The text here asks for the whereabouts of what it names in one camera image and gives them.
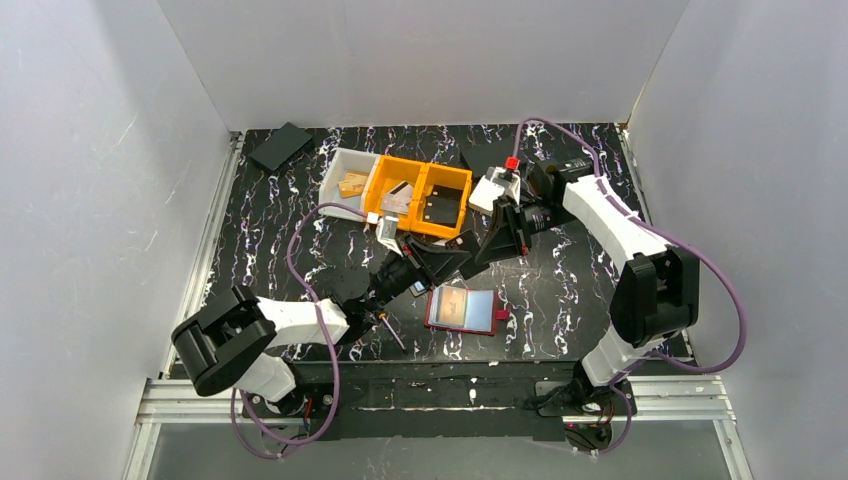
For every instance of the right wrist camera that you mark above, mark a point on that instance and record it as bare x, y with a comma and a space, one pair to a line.
508, 177

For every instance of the white plastic bin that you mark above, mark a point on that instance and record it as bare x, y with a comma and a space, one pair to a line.
345, 160

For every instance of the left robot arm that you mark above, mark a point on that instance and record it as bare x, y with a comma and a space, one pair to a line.
224, 345

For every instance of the red card holder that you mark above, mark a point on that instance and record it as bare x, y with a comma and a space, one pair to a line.
484, 312

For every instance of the grey card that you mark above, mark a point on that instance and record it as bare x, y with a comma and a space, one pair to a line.
442, 194

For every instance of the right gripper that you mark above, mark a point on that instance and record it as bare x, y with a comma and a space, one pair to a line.
515, 226

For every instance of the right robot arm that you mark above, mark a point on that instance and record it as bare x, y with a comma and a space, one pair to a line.
656, 294

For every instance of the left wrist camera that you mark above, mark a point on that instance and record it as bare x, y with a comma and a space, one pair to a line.
386, 230

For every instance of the orange card in red holder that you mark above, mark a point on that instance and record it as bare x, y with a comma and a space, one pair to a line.
452, 306

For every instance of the gold card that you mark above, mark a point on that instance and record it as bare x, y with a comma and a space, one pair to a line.
353, 180
350, 193

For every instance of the white small box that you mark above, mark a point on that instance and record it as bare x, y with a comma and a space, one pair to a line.
484, 195

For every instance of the yellow bin with silver card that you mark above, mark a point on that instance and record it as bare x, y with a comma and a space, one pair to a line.
389, 173

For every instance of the gold card in white bin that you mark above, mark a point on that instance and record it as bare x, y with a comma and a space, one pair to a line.
353, 180

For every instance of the yellow bin with black card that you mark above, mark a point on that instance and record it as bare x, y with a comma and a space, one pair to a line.
436, 174

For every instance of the black flat box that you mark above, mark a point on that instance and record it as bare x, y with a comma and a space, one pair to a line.
282, 146
479, 158

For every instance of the black VIP card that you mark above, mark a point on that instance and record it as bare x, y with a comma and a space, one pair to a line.
468, 242
446, 214

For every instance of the black flat box left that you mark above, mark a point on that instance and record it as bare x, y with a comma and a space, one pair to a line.
282, 146

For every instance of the aluminium table rail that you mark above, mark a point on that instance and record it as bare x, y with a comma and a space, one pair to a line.
146, 433

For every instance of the silver VIP card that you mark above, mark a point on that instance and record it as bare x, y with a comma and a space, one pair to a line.
397, 200

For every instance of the black flat box right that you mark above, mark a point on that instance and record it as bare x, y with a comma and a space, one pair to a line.
479, 158

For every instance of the black yellow screwdriver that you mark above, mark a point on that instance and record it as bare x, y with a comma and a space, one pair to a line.
383, 317

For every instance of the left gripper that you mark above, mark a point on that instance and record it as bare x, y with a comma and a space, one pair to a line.
421, 265

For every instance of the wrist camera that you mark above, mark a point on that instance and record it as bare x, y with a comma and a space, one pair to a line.
386, 230
508, 177

